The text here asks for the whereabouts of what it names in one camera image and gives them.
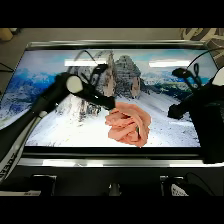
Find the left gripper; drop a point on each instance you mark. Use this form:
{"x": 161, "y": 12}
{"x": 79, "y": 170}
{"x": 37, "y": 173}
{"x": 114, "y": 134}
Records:
{"x": 106, "y": 101}

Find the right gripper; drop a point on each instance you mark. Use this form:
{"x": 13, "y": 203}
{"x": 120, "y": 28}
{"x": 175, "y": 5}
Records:
{"x": 176, "y": 111}

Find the pink T-shirt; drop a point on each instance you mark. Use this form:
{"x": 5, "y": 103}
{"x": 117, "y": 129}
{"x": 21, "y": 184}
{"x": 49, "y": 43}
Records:
{"x": 128, "y": 125}

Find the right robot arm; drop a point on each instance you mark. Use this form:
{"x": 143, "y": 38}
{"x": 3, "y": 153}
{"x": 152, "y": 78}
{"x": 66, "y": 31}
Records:
{"x": 208, "y": 100}

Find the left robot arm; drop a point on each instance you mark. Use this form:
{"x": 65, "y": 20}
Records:
{"x": 50, "y": 96}

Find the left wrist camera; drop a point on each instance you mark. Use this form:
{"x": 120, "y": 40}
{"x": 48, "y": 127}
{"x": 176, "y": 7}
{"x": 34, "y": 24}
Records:
{"x": 99, "y": 70}

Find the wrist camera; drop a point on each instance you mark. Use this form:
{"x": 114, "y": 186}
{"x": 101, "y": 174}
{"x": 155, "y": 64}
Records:
{"x": 181, "y": 72}
{"x": 99, "y": 70}

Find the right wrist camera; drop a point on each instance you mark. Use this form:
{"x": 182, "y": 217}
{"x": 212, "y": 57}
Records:
{"x": 181, "y": 72}

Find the silver frame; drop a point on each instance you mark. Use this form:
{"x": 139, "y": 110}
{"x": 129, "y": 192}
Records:
{"x": 110, "y": 162}

